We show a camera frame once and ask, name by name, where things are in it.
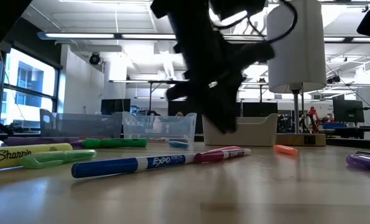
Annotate translucent green highlighter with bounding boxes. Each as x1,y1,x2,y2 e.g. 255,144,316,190
19,149,98,170

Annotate white plastic bin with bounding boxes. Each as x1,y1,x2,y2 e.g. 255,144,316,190
201,113,279,147

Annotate white shade table lamp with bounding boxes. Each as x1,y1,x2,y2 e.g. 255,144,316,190
266,0,328,147

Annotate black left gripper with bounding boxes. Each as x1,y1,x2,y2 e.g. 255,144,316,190
150,0,275,134

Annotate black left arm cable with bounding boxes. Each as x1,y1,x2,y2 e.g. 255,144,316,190
215,0,298,45

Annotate long ceiling light strip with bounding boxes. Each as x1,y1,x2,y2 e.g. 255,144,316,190
37,32,268,42

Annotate pink thin marker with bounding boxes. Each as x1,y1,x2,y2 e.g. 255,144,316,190
203,146,242,154

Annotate yellow Sharpie highlighter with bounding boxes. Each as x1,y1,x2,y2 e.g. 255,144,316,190
0,142,74,172

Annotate black background rig frame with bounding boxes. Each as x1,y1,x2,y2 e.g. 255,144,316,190
109,80,269,110

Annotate blue Expo marker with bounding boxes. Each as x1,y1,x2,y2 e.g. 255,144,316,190
71,152,198,179

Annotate black computer monitor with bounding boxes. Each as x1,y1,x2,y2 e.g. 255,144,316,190
332,98,365,124
100,98,132,116

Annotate bright green marker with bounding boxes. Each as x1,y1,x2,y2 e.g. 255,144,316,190
82,138,148,149

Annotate magenta Expo marker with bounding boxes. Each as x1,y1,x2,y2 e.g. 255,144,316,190
193,147,252,164

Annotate teal marker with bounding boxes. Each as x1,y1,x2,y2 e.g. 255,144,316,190
168,140,191,149

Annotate red desk lamp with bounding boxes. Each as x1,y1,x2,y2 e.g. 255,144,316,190
302,105,323,134

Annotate black ceiling spotlight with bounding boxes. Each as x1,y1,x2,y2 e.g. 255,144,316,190
88,52,102,66

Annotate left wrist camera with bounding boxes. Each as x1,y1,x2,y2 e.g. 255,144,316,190
209,0,266,21

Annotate clear plastic bin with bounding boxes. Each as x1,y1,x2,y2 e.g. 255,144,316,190
121,111,198,146

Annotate grey translucent plastic bin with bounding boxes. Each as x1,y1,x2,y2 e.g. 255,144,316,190
39,108,124,140

